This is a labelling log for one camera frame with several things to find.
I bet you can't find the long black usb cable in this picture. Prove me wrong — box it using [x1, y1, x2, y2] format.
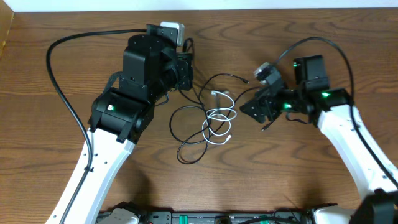
[169, 73, 250, 166]

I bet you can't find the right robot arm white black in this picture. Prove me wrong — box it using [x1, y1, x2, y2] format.
[240, 55, 397, 223]

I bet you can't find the white usb cable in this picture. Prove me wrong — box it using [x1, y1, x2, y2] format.
[201, 90, 238, 146]

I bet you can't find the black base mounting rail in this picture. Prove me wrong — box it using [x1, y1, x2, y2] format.
[96, 210, 313, 224]

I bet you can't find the short black usb cable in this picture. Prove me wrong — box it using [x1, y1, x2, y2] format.
[177, 85, 276, 139]

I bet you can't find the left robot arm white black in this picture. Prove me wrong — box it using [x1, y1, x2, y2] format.
[48, 22, 193, 223]

